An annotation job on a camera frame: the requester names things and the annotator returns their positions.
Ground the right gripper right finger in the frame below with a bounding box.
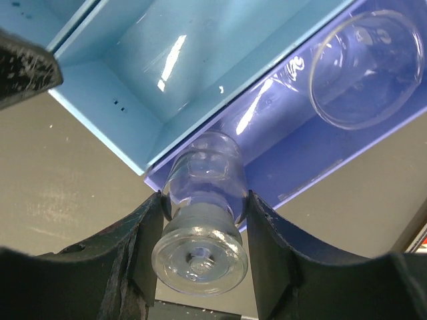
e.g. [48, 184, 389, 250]
[246, 193, 426, 319]

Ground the clear glass beaker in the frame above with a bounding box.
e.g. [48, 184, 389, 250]
[280, 10, 425, 130]

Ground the light blue drawer box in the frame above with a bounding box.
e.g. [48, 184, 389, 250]
[1, 0, 98, 51]

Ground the purple drawer box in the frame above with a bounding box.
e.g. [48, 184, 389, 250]
[145, 1, 426, 207]

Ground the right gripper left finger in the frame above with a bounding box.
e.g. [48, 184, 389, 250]
[1, 192, 163, 319]

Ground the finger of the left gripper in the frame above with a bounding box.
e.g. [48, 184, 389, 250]
[1, 29, 63, 110]

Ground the glass stoppered bottle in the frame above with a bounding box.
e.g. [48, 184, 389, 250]
[151, 131, 248, 296]

